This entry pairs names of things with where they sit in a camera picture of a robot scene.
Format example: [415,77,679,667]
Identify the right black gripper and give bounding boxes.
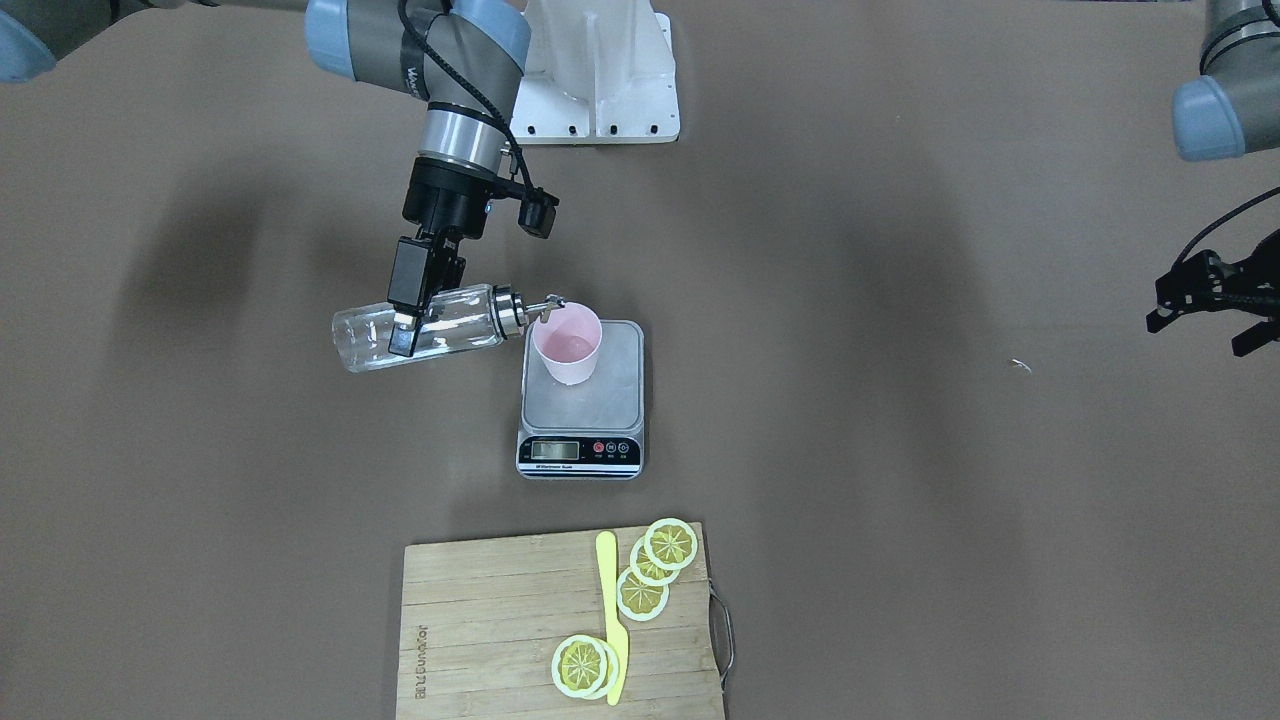
[387,160,525,357]

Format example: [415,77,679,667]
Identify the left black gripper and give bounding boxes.
[1146,231,1280,357]

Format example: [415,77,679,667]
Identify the glass sauce dispenser bottle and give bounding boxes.
[332,284,568,374]

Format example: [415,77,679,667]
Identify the pink plastic cup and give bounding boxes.
[531,302,604,386]

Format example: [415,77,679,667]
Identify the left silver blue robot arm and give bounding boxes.
[1146,1,1279,357]

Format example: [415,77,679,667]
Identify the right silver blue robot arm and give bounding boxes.
[279,1,559,372]

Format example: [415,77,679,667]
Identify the digital kitchen scale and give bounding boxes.
[515,320,645,480]

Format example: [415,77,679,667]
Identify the yellow plastic knife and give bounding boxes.
[595,530,630,706]

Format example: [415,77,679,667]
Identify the wooden cutting board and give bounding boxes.
[396,530,733,719]

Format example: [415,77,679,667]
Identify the lemon slice single front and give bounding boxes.
[550,634,605,700]

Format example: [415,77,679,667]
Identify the lemon slice under front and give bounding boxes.
[586,638,621,700]

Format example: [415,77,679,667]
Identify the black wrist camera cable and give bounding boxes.
[397,0,561,240]

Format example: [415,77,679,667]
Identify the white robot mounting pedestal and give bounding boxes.
[511,1,681,146]

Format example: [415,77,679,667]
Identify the lemon slice near handle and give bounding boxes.
[641,518,700,571]

